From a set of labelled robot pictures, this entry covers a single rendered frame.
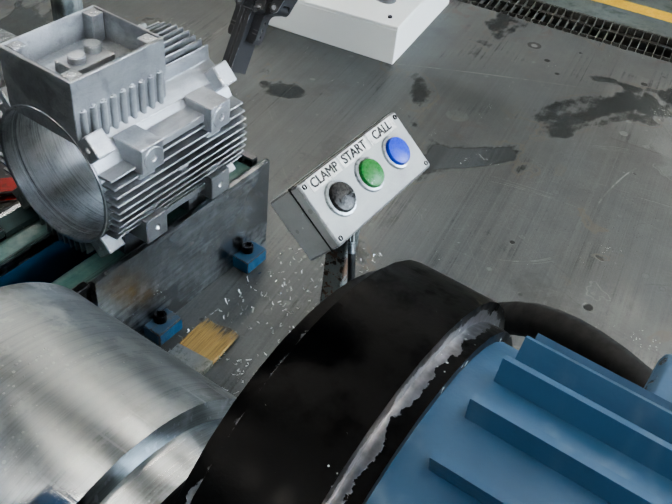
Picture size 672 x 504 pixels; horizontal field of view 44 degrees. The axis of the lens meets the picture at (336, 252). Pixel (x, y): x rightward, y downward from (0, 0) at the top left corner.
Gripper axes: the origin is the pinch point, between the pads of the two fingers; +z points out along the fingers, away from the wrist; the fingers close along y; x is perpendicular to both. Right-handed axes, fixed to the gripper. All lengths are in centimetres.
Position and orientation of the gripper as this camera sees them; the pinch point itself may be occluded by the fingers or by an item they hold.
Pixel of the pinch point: (243, 40)
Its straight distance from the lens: 95.9
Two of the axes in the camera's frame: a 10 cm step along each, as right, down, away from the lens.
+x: 4.5, -0.7, 8.9
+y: 8.2, 4.4, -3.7
